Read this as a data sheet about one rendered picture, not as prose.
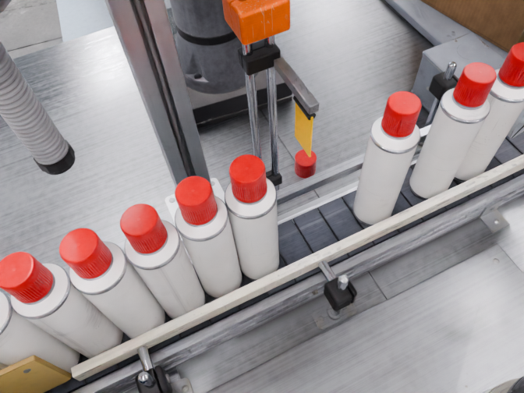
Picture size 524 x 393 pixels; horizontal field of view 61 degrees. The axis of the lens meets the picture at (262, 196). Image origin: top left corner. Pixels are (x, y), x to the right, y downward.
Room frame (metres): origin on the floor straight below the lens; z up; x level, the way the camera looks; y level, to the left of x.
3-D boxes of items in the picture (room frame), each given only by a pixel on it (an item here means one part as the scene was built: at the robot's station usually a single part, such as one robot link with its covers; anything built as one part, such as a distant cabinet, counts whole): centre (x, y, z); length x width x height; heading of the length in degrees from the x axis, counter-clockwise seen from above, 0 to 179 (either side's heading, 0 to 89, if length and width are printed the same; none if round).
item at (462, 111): (0.33, -0.23, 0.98); 0.05 x 0.05 x 0.20
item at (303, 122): (0.28, -0.04, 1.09); 0.03 x 0.01 x 0.06; 21
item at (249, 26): (0.30, -0.02, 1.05); 0.10 x 0.04 x 0.33; 21
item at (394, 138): (0.30, -0.15, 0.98); 0.05 x 0.05 x 0.20
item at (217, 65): (0.63, 0.05, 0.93); 0.15 x 0.15 x 0.10
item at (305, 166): (0.42, -0.07, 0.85); 0.03 x 0.03 x 0.03
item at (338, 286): (0.18, -0.08, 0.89); 0.03 x 0.03 x 0.12; 21
